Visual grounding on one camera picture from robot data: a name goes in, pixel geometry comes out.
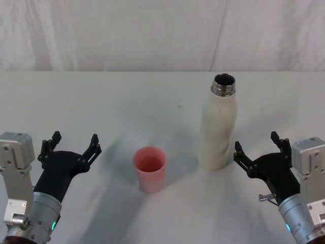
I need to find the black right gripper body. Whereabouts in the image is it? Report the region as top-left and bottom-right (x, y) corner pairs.
(249, 151), (301, 206)

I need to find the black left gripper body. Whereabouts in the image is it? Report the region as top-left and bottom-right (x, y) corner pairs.
(33, 149), (90, 203)

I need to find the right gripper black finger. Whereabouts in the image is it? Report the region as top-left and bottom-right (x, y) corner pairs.
(270, 131), (293, 168)
(233, 141), (257, 178)

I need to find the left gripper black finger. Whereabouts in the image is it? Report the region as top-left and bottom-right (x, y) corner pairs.
(37, 131), (62, 164)
(77, 133), (102, 172)

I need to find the cream vacuum bottle steel neck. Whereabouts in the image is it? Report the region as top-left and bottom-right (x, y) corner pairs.
(198, 73), (240, 172)

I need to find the white table cloth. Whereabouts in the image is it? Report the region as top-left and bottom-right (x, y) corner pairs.
(0, 70), (325, 244)

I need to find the pink plastic cup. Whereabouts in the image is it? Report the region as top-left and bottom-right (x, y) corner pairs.
(133, 146), (168, 195)

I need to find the white draped backdrop cloth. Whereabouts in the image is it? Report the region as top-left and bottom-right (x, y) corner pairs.
(0, 0), (325, 73)

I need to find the thin dark cable silver plug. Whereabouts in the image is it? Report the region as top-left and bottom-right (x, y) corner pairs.
(258, 193), (280, 207)

